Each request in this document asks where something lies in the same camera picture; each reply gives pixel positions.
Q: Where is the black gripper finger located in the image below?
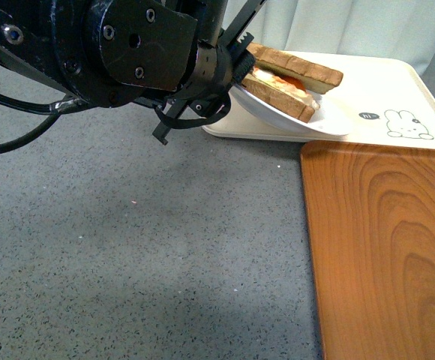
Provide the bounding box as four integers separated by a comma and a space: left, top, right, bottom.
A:
219, 0, 266, 47
152, 100, 188, 145

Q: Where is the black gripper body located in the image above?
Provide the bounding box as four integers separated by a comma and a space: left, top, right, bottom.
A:
134, 33, 255, 130

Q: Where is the bread slice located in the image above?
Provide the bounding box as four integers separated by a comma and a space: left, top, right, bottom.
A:
247, 43, 344, 95
242, 76, 319, 123

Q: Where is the white round plate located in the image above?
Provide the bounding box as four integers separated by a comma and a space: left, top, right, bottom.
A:
230, 85, 353, 137

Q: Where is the fried egg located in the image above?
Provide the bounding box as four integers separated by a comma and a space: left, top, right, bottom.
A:
251, 67, 320, 110

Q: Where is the beige rabbit tray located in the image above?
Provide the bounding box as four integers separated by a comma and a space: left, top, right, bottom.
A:
204, 52, 435, 149

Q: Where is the grey curtain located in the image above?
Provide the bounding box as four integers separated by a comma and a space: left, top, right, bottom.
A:
217, 0, 435, 80

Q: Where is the brown wooden tray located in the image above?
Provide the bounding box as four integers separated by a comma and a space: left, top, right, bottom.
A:
301, 141, 435, 359

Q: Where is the black cable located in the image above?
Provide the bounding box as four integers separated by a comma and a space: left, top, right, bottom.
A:
0, 84, 87, 158

